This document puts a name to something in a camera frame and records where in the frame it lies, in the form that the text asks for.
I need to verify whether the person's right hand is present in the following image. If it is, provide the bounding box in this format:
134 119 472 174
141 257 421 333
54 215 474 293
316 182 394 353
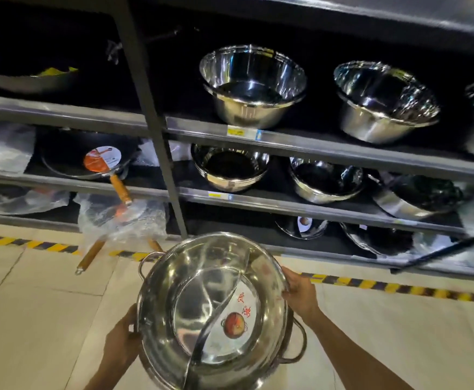
280 265 324 322

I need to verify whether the yellow black hazard tape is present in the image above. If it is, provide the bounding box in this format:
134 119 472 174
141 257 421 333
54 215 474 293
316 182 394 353
0 233 474 305

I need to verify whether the person's left hand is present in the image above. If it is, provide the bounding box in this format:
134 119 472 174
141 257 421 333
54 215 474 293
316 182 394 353
103 303 143 375

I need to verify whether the stack of steel woks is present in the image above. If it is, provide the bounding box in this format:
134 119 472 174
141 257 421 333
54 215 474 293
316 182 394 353
340 221 416 259

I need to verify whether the plastic wrapped wooden handled pan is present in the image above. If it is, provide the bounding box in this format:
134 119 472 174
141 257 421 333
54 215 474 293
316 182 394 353
0 172 71 216
73 192 169 277

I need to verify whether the black wooden handled frying pan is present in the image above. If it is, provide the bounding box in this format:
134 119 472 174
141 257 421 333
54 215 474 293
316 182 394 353
40 129 140 206

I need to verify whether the clear plastic wrapping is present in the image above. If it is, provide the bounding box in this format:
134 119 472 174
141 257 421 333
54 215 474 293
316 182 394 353
414 190 474 263

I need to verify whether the small divided steel hotpot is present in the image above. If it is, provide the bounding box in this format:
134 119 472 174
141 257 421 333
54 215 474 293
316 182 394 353
274 214 330 241

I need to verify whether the black metal shelving unit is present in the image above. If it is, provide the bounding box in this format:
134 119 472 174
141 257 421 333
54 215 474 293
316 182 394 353
0 0 474 281

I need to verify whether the person's right forearm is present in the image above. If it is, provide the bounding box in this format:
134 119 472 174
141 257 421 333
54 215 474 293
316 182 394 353
301 308 415 390

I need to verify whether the yellow white price tag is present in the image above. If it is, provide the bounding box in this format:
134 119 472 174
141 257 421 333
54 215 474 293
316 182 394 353
227 125 263 141

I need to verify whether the dark pan with yellow label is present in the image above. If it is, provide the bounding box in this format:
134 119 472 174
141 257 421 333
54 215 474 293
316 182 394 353
0 67 79 96

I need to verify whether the large divided steel hotpot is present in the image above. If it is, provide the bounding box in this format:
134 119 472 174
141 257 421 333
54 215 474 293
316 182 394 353
136 232 308 390

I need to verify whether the clear plastic wrapped item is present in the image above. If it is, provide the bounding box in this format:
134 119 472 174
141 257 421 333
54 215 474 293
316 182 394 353
0 121 37 175

